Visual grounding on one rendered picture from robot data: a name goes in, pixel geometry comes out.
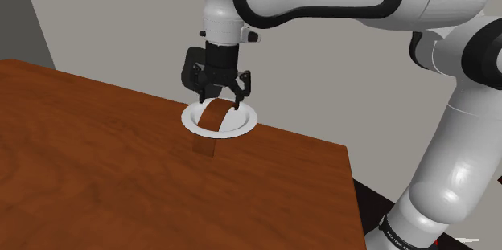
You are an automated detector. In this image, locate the brown wooden table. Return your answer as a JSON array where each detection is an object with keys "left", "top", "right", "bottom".
[{"left": 0, "top": 58, "right": 368, "bottom": 250}]

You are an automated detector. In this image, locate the white round plate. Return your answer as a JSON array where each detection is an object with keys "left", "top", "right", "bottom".
[{"left": 181, "top": 98, "right": 258, "bottom": 140}]

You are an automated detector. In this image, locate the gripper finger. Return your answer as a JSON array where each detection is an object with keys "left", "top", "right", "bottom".
[
  {"left": 228, "top": 69, "right": 253, "bottom": 110},
  {"left": 191, "top": 64, "right": 221, "bottom": 105}
]

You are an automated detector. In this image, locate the brown curved wooden strip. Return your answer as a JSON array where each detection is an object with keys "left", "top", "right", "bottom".
[{"left": 191, "top": 98, "right": 237, "bottom": 159}]

